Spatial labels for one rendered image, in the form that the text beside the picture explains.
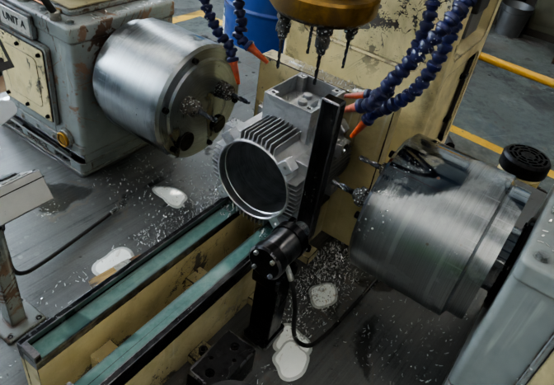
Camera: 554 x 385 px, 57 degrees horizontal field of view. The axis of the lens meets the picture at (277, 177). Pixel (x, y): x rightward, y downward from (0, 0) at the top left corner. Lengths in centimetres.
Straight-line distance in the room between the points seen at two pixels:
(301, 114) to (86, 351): 51
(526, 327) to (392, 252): 20
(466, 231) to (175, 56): 59
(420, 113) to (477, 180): 30
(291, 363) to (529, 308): 40
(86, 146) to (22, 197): 42
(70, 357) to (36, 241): 34
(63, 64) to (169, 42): 24
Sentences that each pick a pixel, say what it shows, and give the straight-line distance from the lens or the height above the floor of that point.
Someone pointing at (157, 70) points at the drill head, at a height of 113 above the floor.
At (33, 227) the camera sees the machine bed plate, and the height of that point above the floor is 80.
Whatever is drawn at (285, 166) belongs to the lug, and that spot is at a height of 108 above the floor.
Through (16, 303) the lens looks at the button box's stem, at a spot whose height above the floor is 85.
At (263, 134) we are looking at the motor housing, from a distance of 87.
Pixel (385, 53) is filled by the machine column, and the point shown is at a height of 119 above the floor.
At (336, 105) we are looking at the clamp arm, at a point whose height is 125.
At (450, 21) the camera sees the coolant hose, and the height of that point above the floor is 137.
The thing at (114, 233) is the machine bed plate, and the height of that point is 80.
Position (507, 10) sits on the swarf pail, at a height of 23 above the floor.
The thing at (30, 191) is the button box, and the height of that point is 106.
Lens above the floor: 158
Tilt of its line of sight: 37 degrees down
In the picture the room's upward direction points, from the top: 10 degrees clockwise
